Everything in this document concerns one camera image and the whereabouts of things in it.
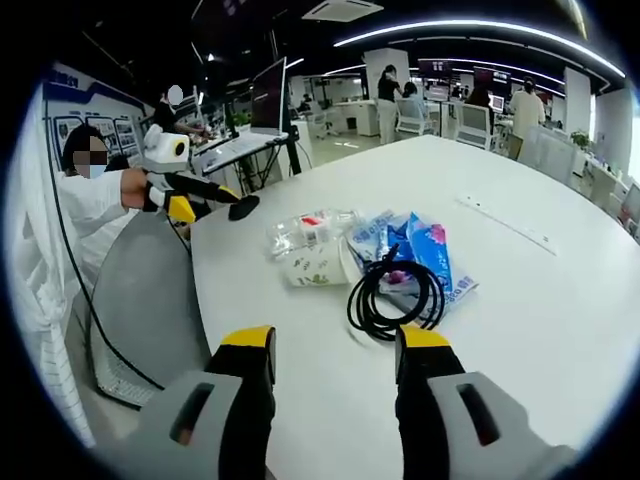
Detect laptop stand table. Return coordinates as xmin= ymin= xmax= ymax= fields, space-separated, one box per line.
xmin=199 ymin=130 xmax=314 ymax=196

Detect blue pink-print tissue packet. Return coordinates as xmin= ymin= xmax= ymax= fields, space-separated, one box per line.
xmin=378 ymin=211 xmax=481 ymax=329

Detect wall poster board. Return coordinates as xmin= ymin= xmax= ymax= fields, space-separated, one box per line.
xmin=41 ymin=64 xmax=156 ymax=174

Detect curved ceiling light strip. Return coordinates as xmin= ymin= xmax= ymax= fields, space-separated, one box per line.
xmin=332 ymin=19 xmax=627 ymax=79

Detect long black cable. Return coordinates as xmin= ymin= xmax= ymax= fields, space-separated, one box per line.
xmin=47 ymin=158 xmax=167 ymax=391

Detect pale blue tissue packet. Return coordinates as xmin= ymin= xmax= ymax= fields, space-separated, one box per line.
xmin=344 ymin=210 xmax=399 ymax=274

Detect clear plastic bag item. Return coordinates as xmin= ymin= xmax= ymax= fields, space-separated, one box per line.
xmin=263 ymin=206 xmax=363 ymax=262

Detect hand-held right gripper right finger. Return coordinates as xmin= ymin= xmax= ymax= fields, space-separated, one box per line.
xmin=393 ymin=326 xmax=584 ymax=480

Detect grey office chair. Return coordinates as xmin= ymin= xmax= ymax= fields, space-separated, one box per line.
xmin=88 ymin=214 xmax=213 ymax=409

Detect open laptop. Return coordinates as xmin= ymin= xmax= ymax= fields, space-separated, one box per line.
xmin=207 ymin=55 xmax=292 ymax=156

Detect person's left hand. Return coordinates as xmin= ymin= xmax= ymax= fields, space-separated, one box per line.
xmin=120 ymin=168 xmax=152 ymax=209

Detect person's white clothing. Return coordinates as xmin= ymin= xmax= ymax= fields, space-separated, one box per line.
xmin=13 ymin=124 xmax=132 ymax=449

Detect white office chair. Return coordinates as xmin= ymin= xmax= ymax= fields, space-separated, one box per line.
xmin=394 ymin=97 xmax=435 ymax=137
xmin=455 ymin=102 xmax=494 ymax=150

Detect ceiling air vent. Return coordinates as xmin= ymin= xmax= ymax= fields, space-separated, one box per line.
xmin=301 ymin=0 xmax=385 ymax=23

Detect white table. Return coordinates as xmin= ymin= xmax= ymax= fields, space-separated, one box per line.
xmin=189 ymin=133 xmax=640 ymax=480

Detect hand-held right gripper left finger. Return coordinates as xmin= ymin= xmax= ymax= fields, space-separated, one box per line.
xmin=123 ymin=324 xmax=279 ymax=480

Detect white leaf-print paper cup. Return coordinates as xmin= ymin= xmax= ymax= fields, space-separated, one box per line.
xmin=281 ymin=235 xmax=364 ymax=290

